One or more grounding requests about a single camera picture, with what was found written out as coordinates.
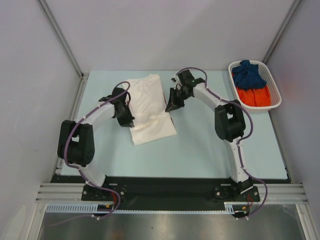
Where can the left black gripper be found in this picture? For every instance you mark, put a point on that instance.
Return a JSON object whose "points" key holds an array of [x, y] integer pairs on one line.
{"points": [[128, 120]]}

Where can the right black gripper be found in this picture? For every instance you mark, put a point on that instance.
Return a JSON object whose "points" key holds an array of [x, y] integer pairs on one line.
{"points": [[175, 96]]}

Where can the white t shirt red print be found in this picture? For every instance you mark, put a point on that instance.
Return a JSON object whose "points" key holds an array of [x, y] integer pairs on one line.
{"points": [[147, 105]]}

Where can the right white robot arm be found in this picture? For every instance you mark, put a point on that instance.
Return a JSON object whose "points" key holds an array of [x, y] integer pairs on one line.
{"points": [[229, 122]]}

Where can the blue t shirt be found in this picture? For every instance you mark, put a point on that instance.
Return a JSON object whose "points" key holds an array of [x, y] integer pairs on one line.
{"points": [[246, 76]]}

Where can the white plastic basket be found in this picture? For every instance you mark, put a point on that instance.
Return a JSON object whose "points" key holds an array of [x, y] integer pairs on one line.
{"points": [[265, 73]]}

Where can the orange t shirt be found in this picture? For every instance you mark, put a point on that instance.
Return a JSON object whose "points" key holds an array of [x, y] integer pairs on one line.
{"points": [[259, 97]]}

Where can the left aluminium frame post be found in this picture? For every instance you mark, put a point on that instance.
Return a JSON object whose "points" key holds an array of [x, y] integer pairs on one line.
{"points": [[47, 12]]}

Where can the aluminium frame post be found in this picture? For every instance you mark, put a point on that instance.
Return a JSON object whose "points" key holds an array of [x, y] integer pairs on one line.
{"points": [[292, 11], [47, 12]]}

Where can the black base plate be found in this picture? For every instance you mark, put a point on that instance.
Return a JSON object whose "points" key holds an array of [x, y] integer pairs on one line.
{"points": [[169, 194]]}

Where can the left white cable duct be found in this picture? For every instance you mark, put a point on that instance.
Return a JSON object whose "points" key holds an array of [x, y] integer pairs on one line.
{"points": [[80, 208]]}

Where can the white cable duct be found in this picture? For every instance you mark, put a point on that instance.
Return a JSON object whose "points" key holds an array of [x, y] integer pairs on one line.
{"points": [[237, 207], [80, 208]]}

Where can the aluminium front rail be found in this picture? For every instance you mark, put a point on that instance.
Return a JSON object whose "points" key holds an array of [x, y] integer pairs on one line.
{"points": [[72, 192]]}

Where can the right white cable duct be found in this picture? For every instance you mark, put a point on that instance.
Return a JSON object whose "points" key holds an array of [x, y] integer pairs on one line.
{"points": [[237, 207]]}

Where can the right aluminium frame post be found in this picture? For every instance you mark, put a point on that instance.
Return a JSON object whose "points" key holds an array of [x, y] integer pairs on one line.
{"points": [[292, 11]]}

